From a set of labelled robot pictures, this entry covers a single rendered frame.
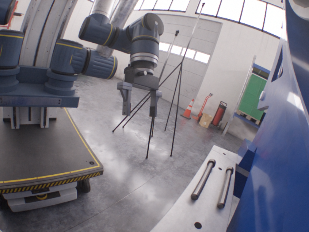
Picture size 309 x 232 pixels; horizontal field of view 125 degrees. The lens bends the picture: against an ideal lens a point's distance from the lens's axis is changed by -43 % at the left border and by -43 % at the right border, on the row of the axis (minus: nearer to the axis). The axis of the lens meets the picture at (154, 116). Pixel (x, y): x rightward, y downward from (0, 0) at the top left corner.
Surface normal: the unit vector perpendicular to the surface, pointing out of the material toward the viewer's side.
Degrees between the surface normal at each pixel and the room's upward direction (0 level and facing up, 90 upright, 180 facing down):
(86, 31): 112
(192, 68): 90
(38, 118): 90
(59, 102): 90
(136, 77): 66
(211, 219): 0
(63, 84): 90
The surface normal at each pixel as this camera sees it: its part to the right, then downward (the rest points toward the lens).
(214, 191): 0.34, -0.90
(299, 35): -0.30, -0.37
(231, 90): -0.53, 0.07
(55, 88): 0.43, -0.67
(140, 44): -0.23, -0.02
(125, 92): 0.78, 0.04
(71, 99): 0.69, 0.44
